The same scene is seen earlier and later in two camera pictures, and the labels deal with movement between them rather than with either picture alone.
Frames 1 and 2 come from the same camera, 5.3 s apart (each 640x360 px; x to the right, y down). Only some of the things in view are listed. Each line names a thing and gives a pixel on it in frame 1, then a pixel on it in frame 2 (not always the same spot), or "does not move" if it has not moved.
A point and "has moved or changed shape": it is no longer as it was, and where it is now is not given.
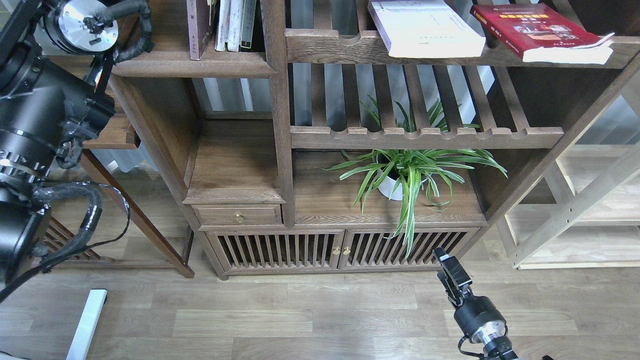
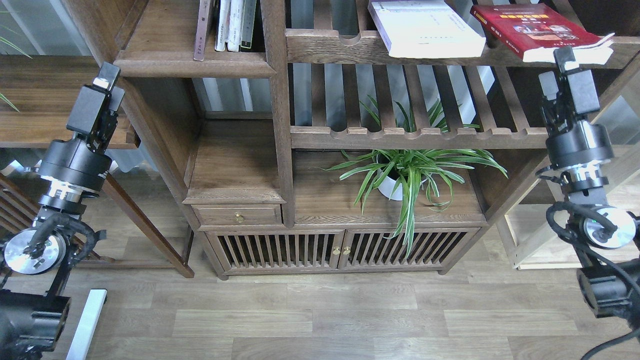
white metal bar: x=82 y=341 does not move
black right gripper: x=480 y=318 -> x=573 y=142
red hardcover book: x=530 y=34 does not move
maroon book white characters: x=202 y=16 has moved or changed shape
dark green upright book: x=249 y=8 does not move
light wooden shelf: x=583 y=212 does not move
